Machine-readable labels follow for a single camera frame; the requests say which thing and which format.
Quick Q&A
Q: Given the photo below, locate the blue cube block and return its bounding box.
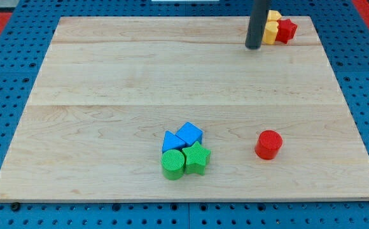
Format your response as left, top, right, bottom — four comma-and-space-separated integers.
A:
176, 122, 203, 146

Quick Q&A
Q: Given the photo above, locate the light wooden board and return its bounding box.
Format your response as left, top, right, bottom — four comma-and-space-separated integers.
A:
0, 16, 369, 203

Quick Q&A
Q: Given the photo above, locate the blue triangle block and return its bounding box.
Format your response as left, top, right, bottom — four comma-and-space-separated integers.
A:
162, 131, 186, 153

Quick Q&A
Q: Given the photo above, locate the green cylinder block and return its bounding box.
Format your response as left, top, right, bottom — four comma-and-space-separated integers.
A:
161, 149, 185, 180

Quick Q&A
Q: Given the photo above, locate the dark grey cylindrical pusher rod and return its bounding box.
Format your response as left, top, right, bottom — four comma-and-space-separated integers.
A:
245, 0, 272, 50

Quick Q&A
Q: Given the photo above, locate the red star block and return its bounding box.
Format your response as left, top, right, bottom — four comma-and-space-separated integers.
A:
275, 19, 298, 44

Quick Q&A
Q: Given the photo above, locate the yellow hexagon block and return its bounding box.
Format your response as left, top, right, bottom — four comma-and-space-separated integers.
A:
267, 10, 282, 22

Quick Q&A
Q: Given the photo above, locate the red cylinder block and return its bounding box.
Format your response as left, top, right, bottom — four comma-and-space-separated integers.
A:
254, 130, 283, 160

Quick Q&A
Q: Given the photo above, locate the yellow heart block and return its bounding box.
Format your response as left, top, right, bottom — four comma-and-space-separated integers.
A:
262, 21, 279, 45

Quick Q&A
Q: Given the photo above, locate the green star block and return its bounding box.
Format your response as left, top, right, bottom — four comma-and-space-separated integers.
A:
182, 141, 211, 176

